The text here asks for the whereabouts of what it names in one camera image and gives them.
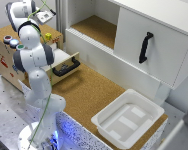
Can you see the wooden drawer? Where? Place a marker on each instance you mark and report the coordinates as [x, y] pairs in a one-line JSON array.
[[62, 58]]

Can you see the white sliding door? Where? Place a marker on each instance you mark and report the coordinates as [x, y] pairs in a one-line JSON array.
[[167, 56]]

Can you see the blue button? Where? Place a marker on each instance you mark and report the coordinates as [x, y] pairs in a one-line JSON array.
[[14, 42]]

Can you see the green button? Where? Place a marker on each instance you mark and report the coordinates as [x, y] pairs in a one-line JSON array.
[[20, 47]]

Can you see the white cabinet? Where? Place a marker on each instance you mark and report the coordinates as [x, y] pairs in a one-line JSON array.
[[104, 63]]

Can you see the wooden drawer box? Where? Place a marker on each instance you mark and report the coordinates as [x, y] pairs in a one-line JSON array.
[[4, 63]]

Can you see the yellow block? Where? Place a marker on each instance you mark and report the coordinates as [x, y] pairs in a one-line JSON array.
[[48, 36]]

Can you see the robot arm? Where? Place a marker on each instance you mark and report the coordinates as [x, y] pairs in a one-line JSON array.
[[39, 83]]

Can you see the red button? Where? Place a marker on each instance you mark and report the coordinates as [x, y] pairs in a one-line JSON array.
[[8, 38]]

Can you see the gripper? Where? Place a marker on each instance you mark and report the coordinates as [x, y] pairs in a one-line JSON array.
[[46, 16]]

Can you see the white plastic box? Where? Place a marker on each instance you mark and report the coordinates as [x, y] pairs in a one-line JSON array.
[[127, 120]]

